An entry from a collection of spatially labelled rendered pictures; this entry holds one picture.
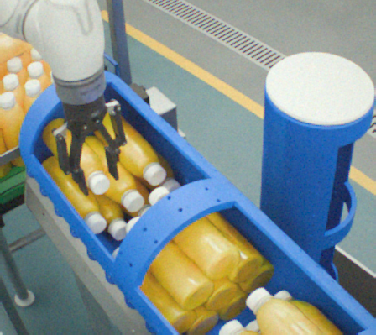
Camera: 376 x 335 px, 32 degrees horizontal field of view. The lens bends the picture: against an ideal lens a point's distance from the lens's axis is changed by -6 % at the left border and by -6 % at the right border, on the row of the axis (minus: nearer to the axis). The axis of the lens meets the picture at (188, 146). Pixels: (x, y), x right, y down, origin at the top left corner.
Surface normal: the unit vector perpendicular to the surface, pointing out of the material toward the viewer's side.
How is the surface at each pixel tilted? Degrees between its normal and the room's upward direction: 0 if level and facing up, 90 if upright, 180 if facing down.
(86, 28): 83
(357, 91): 0
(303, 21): 0
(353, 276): 0
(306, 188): 90
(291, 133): 90
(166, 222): 19
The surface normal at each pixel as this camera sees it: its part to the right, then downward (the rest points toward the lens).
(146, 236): -0.51, -0.35
